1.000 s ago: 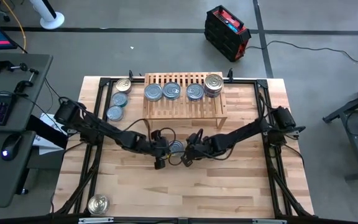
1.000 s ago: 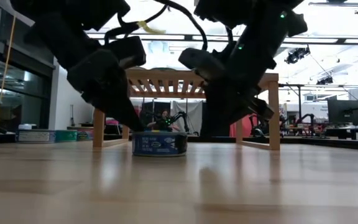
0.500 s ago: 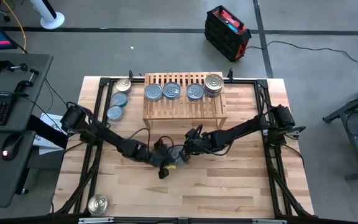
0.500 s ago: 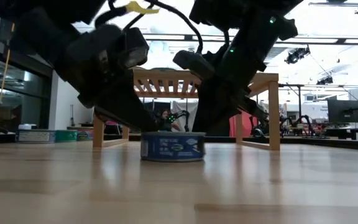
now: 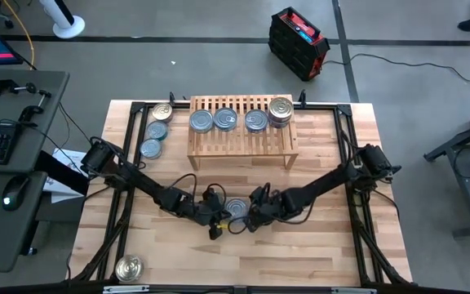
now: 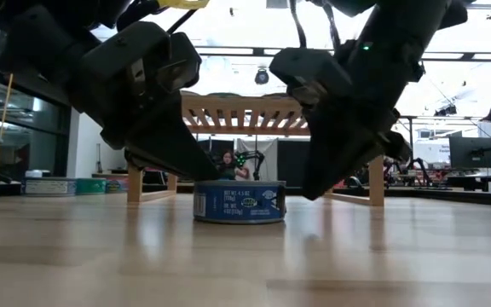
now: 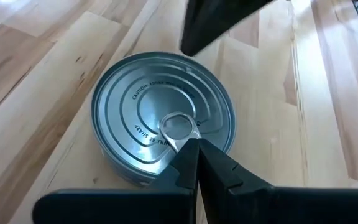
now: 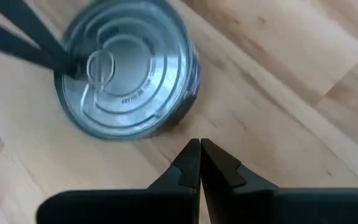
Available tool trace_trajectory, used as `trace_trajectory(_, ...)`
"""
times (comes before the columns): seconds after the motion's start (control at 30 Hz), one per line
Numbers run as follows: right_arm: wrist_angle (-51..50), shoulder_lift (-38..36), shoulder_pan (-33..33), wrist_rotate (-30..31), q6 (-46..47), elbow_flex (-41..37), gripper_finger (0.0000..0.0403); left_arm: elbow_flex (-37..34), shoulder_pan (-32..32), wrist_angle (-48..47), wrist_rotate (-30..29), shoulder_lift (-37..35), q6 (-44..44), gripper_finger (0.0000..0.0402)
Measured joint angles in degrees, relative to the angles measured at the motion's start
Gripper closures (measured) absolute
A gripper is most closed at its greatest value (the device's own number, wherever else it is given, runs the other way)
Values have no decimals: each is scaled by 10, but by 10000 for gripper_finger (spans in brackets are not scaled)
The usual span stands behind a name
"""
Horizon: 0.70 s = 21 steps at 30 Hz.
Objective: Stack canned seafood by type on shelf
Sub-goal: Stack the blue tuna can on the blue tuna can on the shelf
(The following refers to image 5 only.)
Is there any yellow cable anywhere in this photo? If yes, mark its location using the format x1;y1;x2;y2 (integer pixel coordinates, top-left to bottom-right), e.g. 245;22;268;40
1;0;36;71

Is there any black floor cable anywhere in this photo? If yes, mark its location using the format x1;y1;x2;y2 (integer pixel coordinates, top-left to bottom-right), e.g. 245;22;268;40
322;51;470;86

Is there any grey clamp beside table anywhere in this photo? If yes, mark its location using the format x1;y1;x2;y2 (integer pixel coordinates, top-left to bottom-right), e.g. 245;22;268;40
377;163;403;177

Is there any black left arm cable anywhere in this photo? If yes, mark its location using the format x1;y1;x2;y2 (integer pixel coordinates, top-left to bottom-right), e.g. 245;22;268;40
89;136;228;207

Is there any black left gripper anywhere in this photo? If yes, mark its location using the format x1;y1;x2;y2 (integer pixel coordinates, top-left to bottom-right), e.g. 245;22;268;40
193;184;230;242

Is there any grey desk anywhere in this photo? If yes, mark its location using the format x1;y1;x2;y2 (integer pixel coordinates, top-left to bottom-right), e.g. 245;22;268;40
0;69;70;274

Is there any black box beside desk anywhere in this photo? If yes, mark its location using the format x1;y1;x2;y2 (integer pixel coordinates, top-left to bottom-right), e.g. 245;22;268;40
34;150;91;197

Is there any white printed paper sheet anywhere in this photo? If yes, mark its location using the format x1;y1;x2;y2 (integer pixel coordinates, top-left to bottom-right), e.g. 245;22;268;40
53;147;91;175

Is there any red and black equipment case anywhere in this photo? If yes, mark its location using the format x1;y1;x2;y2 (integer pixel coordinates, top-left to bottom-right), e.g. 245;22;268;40
267;6;330;82

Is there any black computer mouse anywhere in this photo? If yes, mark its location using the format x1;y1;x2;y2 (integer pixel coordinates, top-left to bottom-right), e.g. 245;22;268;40
1;174;31;212

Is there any silver lidded tin can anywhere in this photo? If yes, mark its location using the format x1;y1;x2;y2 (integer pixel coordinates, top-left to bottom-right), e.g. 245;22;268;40
188;109;215;135
213;106;239;132
139;137;163;160
244;108;270;134
144;120;169;142
224;198;251;221

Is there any white pedestal stand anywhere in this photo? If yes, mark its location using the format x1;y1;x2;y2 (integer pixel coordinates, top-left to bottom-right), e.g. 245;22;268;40
38;0;86;40

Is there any wooden slatted shelf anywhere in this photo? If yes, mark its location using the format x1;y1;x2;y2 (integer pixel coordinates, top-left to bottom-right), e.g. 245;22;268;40
186;94;300;172

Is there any silver metal bracket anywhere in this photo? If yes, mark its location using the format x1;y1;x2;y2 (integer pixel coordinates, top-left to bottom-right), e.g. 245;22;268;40
102;285;150;294
330;287;378;294

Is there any black desk clamp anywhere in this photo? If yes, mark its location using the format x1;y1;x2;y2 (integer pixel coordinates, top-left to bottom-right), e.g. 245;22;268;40
0;76;38;98
17;89;52;123

